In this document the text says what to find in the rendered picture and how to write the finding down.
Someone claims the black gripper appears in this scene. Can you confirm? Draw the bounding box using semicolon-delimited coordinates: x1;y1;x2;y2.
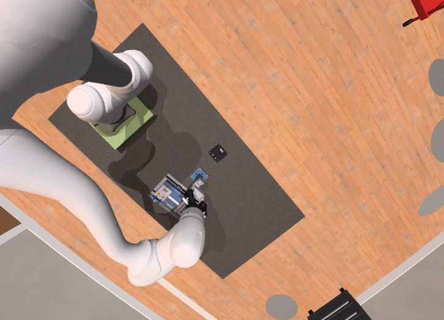
181;186;207;218

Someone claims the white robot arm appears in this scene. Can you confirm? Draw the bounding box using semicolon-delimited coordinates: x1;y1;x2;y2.
0;0;206;286

